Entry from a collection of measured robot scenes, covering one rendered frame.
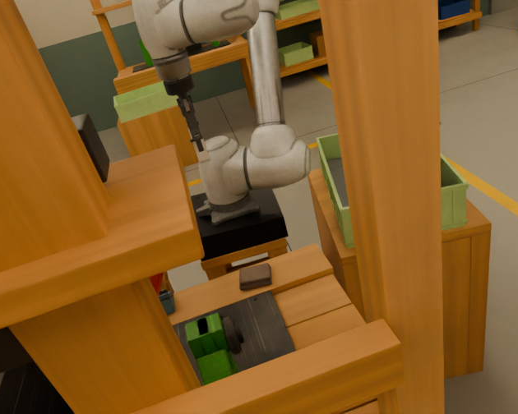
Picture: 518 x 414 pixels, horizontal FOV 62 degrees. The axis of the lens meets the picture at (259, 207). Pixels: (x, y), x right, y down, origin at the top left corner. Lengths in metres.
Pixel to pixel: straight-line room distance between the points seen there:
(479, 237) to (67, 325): 1.39
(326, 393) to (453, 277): 1.16
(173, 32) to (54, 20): 5.42
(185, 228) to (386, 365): 0.35
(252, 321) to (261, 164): 0.53
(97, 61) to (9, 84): 6.05
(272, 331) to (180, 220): 0.77
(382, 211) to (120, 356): 0.36
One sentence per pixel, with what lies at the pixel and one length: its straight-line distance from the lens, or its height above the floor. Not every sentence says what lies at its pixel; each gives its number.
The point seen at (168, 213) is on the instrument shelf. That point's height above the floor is 1.54.
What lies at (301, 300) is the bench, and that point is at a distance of 1.26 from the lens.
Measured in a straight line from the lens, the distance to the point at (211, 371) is 0.84.
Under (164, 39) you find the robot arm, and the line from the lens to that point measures 1.10.
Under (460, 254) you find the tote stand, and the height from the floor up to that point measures 0.68.
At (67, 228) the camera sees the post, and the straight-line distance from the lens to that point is 0.47.
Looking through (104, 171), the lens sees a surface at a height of 1.57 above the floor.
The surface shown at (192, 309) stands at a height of 0.90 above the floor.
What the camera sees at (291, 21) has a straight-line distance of 5.94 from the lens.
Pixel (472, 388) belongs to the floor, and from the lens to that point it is 2.15.
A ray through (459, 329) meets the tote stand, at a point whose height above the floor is 0.30.
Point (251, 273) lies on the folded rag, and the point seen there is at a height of 0.93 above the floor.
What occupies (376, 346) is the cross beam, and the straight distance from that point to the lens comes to 0.62.
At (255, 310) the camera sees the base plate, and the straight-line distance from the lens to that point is 1.24.
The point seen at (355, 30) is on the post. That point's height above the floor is 1.67.
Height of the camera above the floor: 1.76
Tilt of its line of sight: 31 degrees down
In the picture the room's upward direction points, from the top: 16 degrees counter-clockwise
